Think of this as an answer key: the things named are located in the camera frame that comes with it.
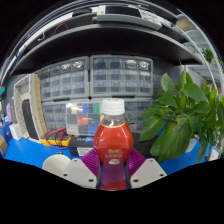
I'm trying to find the plain black box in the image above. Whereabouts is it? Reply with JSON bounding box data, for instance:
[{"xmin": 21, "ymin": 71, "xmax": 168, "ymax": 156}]
[{"xmin": 133, "ymin": 131, "xmax": 164, "ymax": 158}]

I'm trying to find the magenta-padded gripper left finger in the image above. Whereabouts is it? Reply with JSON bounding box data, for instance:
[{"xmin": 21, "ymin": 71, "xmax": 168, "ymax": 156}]
[{"xmin": 61, "ymin": 148, "xmax": 102, "ymax": 190}]

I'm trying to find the green leafy plant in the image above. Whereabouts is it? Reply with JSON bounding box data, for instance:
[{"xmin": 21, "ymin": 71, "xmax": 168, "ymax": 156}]
[{"xmin": 138, "ymin": 64, "xmax": 224, "ymax": 164}]

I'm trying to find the black rounded device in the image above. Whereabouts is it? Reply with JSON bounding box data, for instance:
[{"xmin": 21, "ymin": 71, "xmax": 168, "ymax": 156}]
[{"xmin": 21, "ymin": 99, "xmax": 41, "ymax": 140}]

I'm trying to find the purple plastic bag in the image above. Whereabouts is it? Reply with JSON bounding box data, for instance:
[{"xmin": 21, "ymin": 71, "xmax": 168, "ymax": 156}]
[{"xmin": 4, "ymin": 103, "xmax": 14, "ymax": 124}]

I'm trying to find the white perforated crate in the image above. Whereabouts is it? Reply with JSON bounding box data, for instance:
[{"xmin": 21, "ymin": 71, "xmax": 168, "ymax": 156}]
[{"xmin": 13, "ymin": 73, "xmax": 48, "ymax": 144}]

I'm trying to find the yellow multimeter with red leads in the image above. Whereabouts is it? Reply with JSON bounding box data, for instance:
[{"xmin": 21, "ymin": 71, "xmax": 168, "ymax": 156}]
[{"xmin": 39, "ymin": 126, "xmax": 73, "ymax": 150}]

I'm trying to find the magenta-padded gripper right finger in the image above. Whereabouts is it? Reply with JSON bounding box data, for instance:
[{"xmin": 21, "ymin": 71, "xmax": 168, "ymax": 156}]
[{"xmin": 126, "ymin": 148, "xmax": 168, "ymax": 189}]

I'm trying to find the wide grey drawer cabinet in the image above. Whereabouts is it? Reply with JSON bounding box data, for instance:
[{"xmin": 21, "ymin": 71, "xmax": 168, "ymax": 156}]
[{"xmin": 41, "ymin": 97, "xmax": 155, "ymax": 134}]

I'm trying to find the black box with white label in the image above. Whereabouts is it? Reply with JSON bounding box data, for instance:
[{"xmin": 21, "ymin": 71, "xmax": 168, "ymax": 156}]
[{"xmin": 68, "ymin": 134, "xmax": 96, "ymax": 158}]

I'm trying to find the grey small-parts drawer cabinet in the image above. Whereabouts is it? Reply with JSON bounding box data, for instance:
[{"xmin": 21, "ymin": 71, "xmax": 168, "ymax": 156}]
[
  {"xmin": 39, "ymin": 55, "xmax": 90, "ymax": 101},
  {"xmin": 89, "ymin": 54, "xmax": 154, "ymax": 98}
]

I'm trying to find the white plant pot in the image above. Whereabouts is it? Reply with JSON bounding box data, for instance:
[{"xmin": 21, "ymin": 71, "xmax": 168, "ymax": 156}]
[{"xmin": 185, "ymin": 136, "xmax": 201, "ymax": 154}]

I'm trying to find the red drink bottle white cap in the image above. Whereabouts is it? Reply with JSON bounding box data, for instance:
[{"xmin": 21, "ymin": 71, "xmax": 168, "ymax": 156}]
[{"xmin": 92, "ymin": 98, "xmax": 134, "ymax": 191}]

